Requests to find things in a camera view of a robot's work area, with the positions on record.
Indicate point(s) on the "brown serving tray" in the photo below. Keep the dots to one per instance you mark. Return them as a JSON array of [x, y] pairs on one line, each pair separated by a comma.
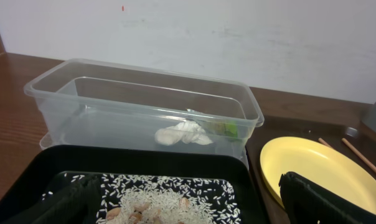
[[360, 136]]

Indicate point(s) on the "rice and food scraps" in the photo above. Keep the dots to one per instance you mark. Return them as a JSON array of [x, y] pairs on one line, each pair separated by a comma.
[[162, 199]]

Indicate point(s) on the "black plastic tray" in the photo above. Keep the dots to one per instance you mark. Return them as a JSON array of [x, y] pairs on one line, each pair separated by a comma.
[[28, 188]]

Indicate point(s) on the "white napkin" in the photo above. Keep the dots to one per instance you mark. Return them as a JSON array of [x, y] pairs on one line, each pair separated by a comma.
[[186, 131]]

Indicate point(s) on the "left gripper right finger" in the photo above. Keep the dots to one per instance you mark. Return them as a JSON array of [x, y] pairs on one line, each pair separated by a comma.
[[307, 202]]

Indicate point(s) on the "clear plastic bin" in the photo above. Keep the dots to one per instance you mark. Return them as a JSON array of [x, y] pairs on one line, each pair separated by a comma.
[[91, 103]]

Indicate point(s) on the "green yellow wrapper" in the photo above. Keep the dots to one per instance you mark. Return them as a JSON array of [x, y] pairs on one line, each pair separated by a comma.
[[221, 128]]

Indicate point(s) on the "wooden chopstick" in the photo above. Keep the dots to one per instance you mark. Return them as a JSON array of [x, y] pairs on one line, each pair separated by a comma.
[[324, 142], [359, 154]]

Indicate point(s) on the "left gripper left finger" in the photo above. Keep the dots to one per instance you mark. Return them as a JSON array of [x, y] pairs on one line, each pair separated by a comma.
[[76, 204]]

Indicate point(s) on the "yellow plate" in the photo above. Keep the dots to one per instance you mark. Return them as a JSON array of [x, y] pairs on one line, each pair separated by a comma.
[[319, 164]]

